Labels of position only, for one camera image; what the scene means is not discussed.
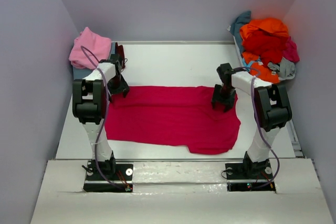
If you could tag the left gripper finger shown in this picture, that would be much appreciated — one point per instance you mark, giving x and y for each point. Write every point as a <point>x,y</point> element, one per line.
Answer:
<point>124,87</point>
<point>113,91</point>

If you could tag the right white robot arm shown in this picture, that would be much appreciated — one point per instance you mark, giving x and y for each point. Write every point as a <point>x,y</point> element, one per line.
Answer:
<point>271,109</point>

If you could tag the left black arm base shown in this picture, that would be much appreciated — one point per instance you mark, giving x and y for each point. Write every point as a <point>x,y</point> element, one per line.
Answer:
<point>119,182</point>

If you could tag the orange t shirt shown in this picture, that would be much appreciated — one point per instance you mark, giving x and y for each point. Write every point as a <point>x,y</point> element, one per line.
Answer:
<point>262,74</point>

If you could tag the magenta t shirt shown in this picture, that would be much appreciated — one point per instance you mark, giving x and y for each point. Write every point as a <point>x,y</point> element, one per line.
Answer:
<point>290,53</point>
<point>174,116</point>

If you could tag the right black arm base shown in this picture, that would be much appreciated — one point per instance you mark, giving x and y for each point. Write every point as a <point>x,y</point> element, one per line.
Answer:
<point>250,180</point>

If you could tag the pink folded t shirt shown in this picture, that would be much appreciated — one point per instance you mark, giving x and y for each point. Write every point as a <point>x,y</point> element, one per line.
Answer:
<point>89,48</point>

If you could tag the grey t shirt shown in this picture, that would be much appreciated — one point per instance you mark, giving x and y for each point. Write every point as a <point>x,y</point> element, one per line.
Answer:
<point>285,70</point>

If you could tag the teal blue t shirt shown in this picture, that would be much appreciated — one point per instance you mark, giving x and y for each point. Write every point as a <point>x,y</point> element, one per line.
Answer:
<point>241,20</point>

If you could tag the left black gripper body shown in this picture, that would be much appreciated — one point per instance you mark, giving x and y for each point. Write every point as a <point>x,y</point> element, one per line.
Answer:
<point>115,84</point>

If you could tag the dark red folded t shirt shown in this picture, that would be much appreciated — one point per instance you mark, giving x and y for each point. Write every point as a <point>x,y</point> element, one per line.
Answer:
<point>120,51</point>

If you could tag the light blue folded t shirt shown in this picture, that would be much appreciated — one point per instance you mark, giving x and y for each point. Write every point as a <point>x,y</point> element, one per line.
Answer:
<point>81,73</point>

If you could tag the white laundry basket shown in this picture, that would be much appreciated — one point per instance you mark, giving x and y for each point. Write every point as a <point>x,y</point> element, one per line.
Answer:
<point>237,48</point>

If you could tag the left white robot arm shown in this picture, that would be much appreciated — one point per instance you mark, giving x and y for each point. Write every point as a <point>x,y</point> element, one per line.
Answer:
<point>91,96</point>

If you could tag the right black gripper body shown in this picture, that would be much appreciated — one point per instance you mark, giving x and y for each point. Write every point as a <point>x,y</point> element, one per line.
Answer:
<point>226,92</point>

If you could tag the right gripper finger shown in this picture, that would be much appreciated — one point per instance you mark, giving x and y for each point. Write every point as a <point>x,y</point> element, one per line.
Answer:
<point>217,97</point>
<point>228,101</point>

